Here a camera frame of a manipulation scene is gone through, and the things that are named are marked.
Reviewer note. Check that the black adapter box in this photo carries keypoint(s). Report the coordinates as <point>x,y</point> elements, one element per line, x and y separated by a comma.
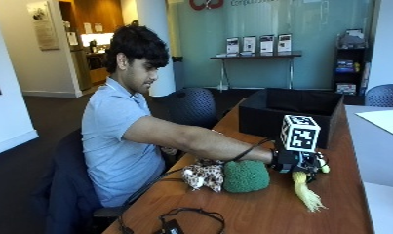
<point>172,227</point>

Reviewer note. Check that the black fabric storage box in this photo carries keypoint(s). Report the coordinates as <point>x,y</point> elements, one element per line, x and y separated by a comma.
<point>291,110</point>

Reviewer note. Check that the dark office chair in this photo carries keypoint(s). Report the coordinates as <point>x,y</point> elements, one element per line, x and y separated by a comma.
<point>66,185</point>

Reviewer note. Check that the dark perforated chair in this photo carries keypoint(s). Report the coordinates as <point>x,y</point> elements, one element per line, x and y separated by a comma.
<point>191,107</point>

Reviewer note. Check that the the person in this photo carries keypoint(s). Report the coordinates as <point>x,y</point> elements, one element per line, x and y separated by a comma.
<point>118,146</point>

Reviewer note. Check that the white paper sheet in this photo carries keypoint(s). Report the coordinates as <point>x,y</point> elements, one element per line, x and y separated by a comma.
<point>384,121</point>

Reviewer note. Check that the green knitted soft toy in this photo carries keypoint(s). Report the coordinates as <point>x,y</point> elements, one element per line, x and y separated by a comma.
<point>246,176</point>

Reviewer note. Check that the narrow metal console table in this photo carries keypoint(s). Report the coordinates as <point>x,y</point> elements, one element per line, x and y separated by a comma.
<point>256,65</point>

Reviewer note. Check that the white wall poster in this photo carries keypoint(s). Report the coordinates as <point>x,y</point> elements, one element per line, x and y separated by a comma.
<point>43,24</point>

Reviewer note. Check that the white marker cube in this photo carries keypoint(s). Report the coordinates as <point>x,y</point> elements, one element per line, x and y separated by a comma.
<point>300,133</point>

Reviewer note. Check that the yellow corn soft toy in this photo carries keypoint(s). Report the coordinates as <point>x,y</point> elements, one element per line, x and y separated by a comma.
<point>307,191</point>

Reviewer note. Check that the leopard print soft toy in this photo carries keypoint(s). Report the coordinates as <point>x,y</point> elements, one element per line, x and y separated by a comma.
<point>204,175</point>

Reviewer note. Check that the framed display card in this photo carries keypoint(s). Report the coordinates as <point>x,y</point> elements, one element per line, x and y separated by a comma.
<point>250,44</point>
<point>232,45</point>
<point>267,44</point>
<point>284,43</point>

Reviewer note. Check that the grey side table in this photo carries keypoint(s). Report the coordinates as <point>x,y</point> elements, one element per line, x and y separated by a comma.
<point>378,149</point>

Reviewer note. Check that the dark mesh chair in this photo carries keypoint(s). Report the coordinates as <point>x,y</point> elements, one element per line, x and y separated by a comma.
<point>386,96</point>

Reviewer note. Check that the black brochure shelf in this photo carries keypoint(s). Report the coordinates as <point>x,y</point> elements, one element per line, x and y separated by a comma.
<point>350,65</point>

